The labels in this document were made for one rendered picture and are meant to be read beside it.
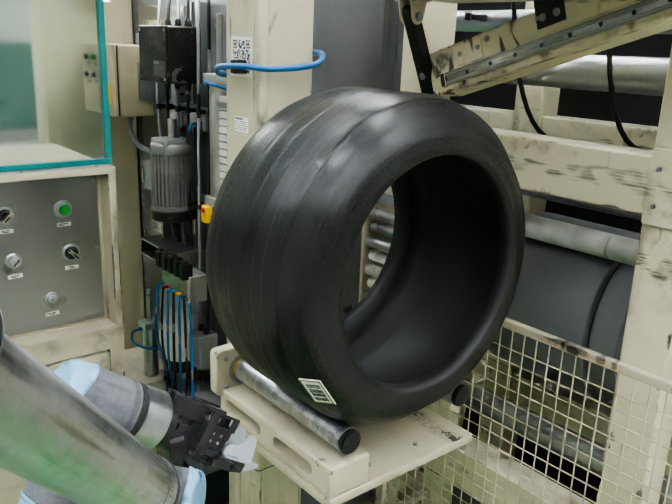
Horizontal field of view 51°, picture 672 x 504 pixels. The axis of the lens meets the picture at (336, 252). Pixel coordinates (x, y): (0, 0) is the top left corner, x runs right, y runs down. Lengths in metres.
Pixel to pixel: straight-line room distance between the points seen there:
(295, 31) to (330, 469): 0.81
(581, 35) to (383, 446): 0.83
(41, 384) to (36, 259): 1.06
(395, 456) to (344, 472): 0.16
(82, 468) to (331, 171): 0.54
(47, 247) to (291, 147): 0.73
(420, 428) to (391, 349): 0.17
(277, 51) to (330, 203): 0.47
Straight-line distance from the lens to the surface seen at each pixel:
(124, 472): 0.77
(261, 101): 1.38
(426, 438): 1.44
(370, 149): 1.04
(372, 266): 1.77
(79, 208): 1.65
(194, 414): 1.11
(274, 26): 1.39
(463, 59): 1.52
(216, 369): 1.44
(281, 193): 1.04
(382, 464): 1.35
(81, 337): 1.69
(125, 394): 1.03
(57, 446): 0.65
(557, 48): 1.39
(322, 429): 1.24
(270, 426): 1.34
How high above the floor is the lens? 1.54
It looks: 16 degrees down
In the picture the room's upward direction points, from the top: 2 degrees clockwise
